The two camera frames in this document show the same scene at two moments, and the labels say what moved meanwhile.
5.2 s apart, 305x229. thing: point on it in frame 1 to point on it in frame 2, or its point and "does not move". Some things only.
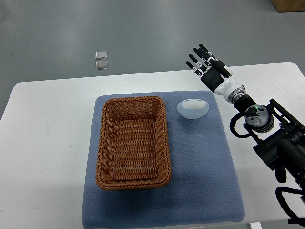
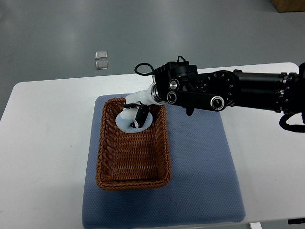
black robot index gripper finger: (211, 56) to (132, 105)
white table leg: (256, 225) does not move
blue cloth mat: (204, 189) does not move
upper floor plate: (100, 55) does not move
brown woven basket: (133, 150) does not move
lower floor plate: (101, 65) does not move
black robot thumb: (219, 66) to (142, 115)
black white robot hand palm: (228, 87) to (145, 96)
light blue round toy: (192, 109) to (125, 118)
